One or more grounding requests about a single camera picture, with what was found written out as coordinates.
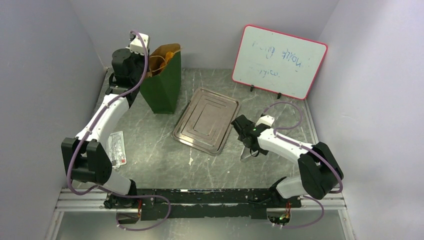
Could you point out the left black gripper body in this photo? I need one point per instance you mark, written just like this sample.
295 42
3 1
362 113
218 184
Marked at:
139 61

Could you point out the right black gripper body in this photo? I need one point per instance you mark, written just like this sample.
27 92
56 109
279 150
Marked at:
251 147

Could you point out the metal tongs white handles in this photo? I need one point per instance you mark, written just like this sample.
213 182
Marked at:
247 154

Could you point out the green paper bag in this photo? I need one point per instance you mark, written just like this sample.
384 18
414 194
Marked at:
161 91

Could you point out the braided fake bread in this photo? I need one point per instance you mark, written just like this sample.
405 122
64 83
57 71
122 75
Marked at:
160 62

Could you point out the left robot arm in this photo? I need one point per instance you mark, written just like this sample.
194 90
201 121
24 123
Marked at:
84 156

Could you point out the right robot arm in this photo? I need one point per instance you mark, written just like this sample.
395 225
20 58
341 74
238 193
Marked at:
319 172

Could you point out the metal tray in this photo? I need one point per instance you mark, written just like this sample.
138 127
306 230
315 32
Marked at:
205 123

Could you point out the red framed whiteboard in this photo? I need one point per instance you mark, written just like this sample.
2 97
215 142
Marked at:
278 62

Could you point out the clear plastic packet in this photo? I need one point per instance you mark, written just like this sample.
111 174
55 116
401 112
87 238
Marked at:
115 149

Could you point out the black base beam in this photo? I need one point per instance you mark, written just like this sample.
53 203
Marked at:
152 206

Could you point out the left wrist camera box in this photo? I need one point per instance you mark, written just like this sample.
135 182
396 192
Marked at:
139 43

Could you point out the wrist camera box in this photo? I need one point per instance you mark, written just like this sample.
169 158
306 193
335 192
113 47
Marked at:
266 120
139 43

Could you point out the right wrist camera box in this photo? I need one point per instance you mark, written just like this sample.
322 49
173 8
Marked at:
266 120

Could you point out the aluminium frame rail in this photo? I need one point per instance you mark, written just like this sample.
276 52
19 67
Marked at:
94 201

